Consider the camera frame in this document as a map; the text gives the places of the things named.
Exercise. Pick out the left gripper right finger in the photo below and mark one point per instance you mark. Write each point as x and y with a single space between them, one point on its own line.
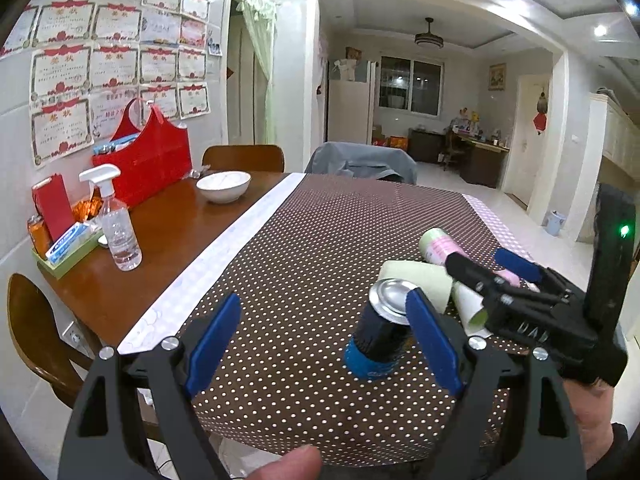
539 437

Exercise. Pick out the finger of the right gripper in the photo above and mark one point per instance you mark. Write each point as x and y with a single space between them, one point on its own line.
492 286
545 279

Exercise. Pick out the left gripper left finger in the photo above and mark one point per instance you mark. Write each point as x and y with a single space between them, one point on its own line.
106 439

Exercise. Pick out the blue metal can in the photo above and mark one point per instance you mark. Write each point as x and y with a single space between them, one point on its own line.
382 331

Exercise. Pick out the pink plastic cup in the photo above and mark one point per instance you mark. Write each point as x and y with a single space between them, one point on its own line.
515 281

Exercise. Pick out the pale green plastic cup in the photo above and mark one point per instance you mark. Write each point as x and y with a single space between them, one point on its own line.
432 279

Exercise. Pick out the white paper cup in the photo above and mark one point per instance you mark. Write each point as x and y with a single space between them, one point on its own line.
472 314

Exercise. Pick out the pink green cylindrical cup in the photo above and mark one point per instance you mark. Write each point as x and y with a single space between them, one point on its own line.
435 245

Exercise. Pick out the right hand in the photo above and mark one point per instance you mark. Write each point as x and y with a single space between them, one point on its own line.
593 409

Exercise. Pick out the left hand thumb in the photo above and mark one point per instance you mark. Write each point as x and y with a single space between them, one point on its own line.
303 463

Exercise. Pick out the blue waste bin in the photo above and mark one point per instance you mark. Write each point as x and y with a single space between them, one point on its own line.
554 222

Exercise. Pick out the dark wooden desk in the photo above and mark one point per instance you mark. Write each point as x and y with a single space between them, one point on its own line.
477 162

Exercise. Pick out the wooden chair near left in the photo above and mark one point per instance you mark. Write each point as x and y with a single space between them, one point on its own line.
36 340

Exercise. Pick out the wooden chair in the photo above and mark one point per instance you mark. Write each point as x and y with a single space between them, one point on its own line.
36 340
244 157

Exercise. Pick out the grey covered chair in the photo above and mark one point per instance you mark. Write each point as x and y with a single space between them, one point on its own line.
363 161

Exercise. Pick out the brown polka dot tablecloth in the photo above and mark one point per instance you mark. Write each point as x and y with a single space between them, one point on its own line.
303 281

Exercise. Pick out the clear spray bottle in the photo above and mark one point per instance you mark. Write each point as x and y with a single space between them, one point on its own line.
114 218

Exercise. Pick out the window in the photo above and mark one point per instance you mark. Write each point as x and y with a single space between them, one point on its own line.
410 85

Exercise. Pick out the white refrigerator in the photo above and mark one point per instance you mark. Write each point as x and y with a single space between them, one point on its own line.
352 93

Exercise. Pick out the green tray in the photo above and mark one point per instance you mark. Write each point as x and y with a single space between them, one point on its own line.
74 257

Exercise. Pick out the blue white tissue pack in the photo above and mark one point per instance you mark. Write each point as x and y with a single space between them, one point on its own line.
75 236

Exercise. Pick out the orange bottle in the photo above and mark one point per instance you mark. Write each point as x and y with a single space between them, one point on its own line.
39 234

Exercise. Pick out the wooden chair back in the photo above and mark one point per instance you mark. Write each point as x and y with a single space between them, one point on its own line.
244 157

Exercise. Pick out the ceiling fan lamp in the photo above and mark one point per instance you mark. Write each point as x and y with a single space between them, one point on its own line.
428 38

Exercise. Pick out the red envelope box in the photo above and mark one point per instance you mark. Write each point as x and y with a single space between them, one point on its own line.
51 202

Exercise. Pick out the white ceramic bowl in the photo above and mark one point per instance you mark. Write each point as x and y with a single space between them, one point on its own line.
224 187

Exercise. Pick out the red felt bag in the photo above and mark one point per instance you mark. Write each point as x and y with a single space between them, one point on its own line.
158 157

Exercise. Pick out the green door curtain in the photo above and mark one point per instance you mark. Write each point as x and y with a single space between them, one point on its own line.
260 23

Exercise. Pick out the small framed wall picture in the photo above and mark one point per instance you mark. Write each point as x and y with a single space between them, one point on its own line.
497 77

